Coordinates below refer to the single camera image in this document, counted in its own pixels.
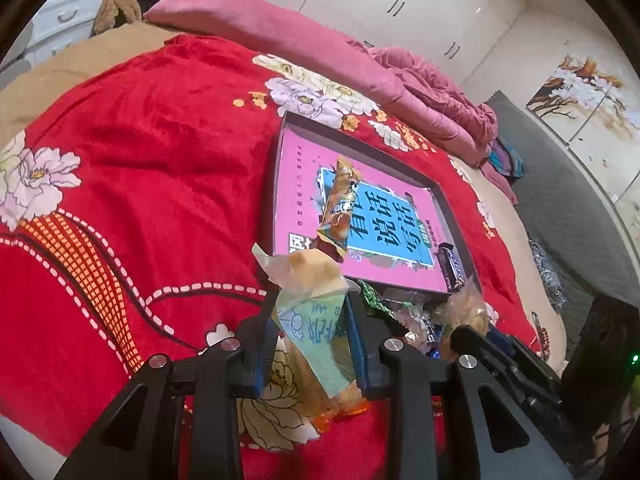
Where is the clear red candy packet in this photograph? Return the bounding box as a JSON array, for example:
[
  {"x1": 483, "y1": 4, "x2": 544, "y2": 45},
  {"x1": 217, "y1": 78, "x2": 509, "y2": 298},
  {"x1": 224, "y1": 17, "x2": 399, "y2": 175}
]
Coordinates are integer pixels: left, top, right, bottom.
[{"x1": 383, "y1": 288, "x2": 438, "y2": 354}]

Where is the green foil candy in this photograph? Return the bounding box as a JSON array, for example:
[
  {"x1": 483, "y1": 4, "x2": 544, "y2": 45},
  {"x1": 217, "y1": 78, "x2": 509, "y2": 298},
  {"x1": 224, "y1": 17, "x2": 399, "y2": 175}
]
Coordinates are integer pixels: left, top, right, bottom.
[{"x1": 357, "y1": 280, "x2": 394, "y2": 320}]

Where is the meat floss bun packet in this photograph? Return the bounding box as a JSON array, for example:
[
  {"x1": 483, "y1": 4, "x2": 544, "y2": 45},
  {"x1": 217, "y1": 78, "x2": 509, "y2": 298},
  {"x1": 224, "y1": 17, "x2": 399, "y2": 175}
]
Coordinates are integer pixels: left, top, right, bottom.
[{"x1": 433, "y1": 282, "x2": 490, "y2": 361}]

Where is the green pastry snack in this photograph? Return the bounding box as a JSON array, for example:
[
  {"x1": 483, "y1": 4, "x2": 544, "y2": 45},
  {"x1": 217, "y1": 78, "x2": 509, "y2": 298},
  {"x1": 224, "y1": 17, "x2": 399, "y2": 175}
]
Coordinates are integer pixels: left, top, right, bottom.
[{"x1": 252, "y1": 245, "x2": 367, "y2": 418}]

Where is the black Snickers bar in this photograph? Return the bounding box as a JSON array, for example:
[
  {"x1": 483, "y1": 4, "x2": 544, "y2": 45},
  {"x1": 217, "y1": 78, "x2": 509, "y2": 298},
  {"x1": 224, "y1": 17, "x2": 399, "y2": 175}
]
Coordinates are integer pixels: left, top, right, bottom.
[{"x1": 437, "y1": 242, "x2": 466, "y2": 292}]

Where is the yellow long snack packet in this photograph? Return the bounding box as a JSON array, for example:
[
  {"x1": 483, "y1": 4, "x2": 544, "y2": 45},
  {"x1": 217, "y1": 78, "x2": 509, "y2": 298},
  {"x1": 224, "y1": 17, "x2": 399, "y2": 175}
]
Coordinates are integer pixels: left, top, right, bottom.
[{"x1": 317, "y1": 155, "x2": 361, "y2": 258}]

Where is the grey shallow box tray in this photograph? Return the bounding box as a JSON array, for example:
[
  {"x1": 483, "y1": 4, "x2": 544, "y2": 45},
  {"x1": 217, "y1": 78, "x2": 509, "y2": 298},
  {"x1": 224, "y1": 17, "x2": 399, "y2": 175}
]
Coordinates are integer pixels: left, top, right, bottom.
[{"x1": 262, "y1": 113, "x2": 480, "y2": 294}]

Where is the pink book in tray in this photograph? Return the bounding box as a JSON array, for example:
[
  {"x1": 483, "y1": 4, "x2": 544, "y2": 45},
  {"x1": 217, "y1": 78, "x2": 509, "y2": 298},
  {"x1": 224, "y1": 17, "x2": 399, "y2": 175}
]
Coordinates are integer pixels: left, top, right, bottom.
[{"x1": 270, "y1": 128, "x2": 448, "y2": 292}]

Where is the grey padded headboard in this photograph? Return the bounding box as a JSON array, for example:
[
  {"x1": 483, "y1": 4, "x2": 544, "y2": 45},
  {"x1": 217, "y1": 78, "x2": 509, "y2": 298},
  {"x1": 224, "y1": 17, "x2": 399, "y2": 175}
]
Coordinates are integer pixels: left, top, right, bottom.
[{"x1": 487, "y1": 91, "x2": 639, "y2": 334}]

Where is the red floral blanket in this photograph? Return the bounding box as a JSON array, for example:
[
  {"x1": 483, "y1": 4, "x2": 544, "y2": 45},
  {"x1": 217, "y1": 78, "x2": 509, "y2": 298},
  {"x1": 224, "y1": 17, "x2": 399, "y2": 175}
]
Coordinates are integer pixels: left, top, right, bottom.
[{"x1": 1, "y1": 35, "x2": 540, "y2": 454}]

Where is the colourful folded cloth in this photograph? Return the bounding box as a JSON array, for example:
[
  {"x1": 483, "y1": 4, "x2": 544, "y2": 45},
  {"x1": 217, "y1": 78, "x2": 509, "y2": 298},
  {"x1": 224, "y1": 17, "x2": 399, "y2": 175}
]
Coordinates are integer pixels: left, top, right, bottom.
[{"x1": 488, "y1": 138, "x2": 524, "y2": 180}]

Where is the pink quilt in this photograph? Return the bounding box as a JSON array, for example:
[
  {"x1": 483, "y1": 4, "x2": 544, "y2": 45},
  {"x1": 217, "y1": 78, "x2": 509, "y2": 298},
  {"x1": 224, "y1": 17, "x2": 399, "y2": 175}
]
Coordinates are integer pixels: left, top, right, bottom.
[{"x1": 144, "y1": 0, "x2": 518, "y2": 202}]

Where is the tan bed sheet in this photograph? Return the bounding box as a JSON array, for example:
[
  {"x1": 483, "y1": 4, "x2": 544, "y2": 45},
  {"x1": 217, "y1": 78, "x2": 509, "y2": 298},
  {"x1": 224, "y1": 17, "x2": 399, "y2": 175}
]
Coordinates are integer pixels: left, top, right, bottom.
[{"x1": 0, "y1": 22, "x2": 178, "y2": 144}]

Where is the white drawer cabinet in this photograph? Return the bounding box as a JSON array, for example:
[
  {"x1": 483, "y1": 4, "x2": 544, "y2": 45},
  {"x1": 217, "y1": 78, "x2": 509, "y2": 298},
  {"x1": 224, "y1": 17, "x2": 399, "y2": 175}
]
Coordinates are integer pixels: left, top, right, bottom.
[{"x1": 25, "y1": 0, "x2": 103, "y2": 66}]

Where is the brown plush toy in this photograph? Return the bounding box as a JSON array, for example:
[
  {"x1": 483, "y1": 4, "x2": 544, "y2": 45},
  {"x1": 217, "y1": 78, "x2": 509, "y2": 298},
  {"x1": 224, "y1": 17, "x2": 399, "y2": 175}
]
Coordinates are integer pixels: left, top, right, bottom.
[{"x1": 92, "y1": 0, "x2": 142, "y2": 36}]

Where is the floral wall painting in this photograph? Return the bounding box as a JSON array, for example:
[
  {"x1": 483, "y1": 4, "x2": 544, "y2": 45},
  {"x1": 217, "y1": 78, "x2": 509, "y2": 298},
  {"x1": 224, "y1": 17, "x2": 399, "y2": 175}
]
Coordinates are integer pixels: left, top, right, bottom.
[{"x1": 524, "y1": 53, "x2": 640, "y2": 201}]

